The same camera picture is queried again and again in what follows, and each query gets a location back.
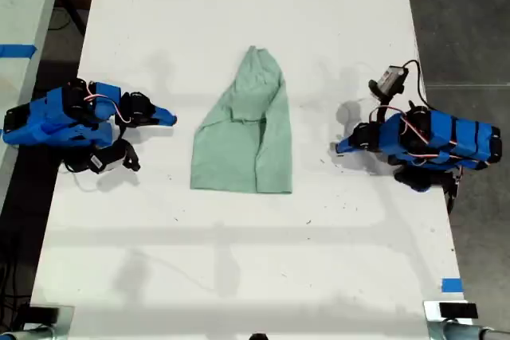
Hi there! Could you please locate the pale green T-shirt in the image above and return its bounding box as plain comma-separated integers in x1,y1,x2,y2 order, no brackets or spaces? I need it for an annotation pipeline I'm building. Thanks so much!
190,45,294,195

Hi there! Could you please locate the long blue tape strip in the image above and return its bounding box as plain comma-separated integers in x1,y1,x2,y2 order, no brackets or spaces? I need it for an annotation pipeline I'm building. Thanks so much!
0,44,38,59

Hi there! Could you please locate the short blue tape piece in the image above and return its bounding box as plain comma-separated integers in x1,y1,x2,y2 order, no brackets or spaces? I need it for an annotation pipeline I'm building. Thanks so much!
441,277,465,294

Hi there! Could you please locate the small black box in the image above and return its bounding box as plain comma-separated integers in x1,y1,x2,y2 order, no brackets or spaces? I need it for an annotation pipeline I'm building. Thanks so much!
437,302,479,319
29,304,61,326

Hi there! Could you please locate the grey metal pipe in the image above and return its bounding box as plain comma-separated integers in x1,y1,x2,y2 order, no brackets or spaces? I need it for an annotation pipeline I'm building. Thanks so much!
441,322,510,340

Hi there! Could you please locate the black camera stalk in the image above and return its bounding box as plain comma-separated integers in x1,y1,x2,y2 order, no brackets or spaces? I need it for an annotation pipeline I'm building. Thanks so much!
113,139,142,173
367,79,394,123

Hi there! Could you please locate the black camera box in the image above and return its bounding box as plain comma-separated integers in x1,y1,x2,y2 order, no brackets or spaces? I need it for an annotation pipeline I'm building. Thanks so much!
378,64,410,95
89,151,124,175

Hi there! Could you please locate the black camera cable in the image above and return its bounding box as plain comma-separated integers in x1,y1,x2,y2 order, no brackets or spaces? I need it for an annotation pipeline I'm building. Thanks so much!
61,158,95,176
401,59,432,112

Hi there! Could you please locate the black floor cable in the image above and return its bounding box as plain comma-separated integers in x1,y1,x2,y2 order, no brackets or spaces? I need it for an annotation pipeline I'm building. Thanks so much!
47,0,89,37

